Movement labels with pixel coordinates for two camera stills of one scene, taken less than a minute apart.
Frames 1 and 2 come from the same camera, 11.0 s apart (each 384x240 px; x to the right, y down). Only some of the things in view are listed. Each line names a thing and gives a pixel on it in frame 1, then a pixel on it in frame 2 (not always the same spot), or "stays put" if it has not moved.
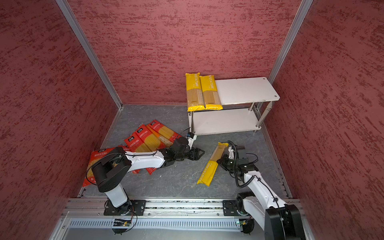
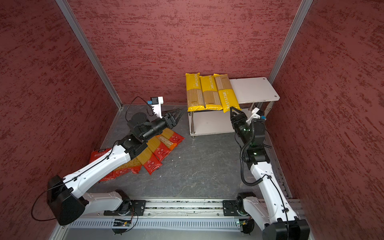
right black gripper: (222, 162) -> (240, 117)
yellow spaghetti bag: (208, 173) -> (227, 96)
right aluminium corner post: (303, 11) stays put
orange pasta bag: (164, 140) stays put
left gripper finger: (196, 153) -> (173, 111)
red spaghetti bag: (154, 140) stays put
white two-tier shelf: (245, 103) stays put
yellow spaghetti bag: (195, 97) stays put
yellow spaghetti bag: (211, 98) stays put
